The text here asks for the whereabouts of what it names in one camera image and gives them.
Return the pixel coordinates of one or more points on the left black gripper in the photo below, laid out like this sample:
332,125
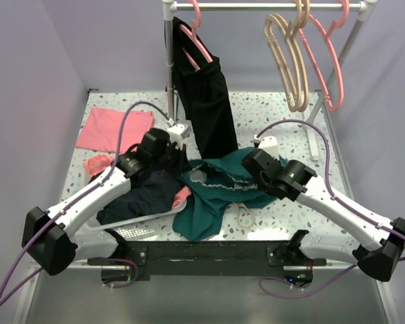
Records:
182,165

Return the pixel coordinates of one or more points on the teal green shorts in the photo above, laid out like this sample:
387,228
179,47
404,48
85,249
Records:
214,184

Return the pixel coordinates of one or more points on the beige wooden hanger front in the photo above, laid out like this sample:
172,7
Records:
283,67

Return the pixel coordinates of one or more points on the beige wooden hanger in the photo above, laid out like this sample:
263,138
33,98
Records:
302,60
283,67

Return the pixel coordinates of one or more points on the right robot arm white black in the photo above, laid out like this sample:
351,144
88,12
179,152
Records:
377,242

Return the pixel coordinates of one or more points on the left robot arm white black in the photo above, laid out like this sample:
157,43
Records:
65,232

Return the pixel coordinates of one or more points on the black shorts on hanger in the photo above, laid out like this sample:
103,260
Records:
202,89

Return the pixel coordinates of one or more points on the pink hanger holding shorts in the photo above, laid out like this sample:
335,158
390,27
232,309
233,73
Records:
192,33

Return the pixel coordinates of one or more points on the beige wooden hanger back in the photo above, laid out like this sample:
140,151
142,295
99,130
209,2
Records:
302,60

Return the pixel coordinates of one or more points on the pink garment in basket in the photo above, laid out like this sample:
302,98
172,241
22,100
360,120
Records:
181,197

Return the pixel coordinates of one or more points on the dark navy garment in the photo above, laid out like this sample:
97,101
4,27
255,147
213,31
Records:
154,195

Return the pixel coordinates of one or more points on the pink folded shirt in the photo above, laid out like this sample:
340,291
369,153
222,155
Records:
101,130

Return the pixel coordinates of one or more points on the coral patterned garment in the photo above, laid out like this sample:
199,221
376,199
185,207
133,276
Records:
97,164

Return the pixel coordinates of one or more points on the white laundry basket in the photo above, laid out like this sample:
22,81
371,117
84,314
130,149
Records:
149,227

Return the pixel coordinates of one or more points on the white metal clothes rack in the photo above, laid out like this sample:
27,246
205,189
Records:
281,37

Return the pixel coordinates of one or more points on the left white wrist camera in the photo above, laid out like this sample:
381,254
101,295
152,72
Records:
178,133

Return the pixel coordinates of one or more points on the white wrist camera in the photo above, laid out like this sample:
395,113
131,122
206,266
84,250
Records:
269,144
178,133

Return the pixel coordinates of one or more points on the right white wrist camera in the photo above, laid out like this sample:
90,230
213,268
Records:
269,144

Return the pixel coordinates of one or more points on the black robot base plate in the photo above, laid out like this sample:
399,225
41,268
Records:
255,258

